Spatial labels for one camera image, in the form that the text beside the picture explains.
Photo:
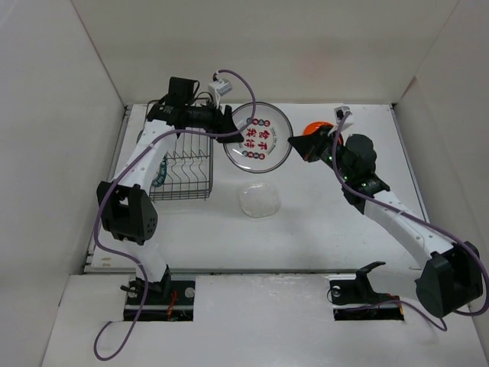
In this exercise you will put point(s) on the green rimmed white plate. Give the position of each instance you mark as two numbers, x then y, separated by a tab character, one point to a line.
161	174

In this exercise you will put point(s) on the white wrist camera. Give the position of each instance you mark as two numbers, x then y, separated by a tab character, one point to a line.
218	88
343	113

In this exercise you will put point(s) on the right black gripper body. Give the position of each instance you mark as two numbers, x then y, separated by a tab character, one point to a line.
328	138

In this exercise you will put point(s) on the black wire dish rack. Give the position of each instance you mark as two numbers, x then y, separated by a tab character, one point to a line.
189	171

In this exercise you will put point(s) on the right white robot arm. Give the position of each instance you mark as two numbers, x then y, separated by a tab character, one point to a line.
451	275

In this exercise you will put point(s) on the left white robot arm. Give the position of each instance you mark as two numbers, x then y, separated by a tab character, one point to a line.
125	208

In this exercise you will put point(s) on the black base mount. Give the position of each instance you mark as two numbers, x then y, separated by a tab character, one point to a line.
176	306
353	297

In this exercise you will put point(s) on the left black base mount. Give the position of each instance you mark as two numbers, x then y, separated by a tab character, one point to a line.
176	306

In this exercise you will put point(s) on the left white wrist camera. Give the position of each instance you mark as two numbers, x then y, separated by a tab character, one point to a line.
218	88

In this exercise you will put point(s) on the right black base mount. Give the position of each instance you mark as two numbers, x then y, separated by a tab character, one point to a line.
353	297

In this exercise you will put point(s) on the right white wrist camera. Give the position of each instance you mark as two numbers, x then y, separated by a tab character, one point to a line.
343	113

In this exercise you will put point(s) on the white plate red characters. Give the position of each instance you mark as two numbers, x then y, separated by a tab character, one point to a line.
265	146

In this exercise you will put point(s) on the clear glass plate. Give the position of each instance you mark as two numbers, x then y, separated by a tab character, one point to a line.
259	199

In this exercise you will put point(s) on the orange plastic plate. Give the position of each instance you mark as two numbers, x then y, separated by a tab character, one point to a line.
314	126

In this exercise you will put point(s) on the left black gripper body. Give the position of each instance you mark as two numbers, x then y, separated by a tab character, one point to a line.
209	118

